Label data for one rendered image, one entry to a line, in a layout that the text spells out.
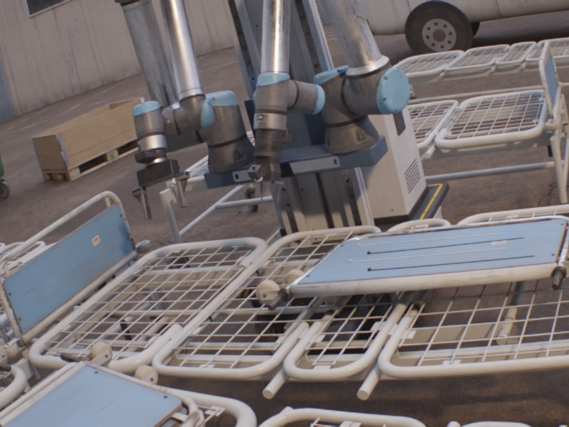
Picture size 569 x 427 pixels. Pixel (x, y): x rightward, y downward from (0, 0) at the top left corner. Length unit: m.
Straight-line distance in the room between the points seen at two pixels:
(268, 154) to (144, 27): 0.80
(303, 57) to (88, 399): 1.59
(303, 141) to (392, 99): 0.51
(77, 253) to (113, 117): 5.79
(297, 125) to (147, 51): 0.62
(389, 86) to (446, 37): 6.62
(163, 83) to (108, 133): 5.63
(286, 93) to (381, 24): 7.04
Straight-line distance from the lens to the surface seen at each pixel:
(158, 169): 2.35
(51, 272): 2.57
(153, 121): 2.38
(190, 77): 2.50
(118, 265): 2.83
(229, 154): 2.76
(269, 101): 2.14
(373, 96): 2.41
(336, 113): 2.55
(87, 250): 2.71
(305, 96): 2.21
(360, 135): 2.57
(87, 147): 8.22
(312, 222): 3.00
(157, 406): 1.66
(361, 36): 2.39
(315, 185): 2.94
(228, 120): 2.75
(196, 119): 2.47
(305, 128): 2.78
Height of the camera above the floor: 1.32
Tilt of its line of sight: 17 degrees down
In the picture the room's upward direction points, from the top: 16 degrees counter-clockwise
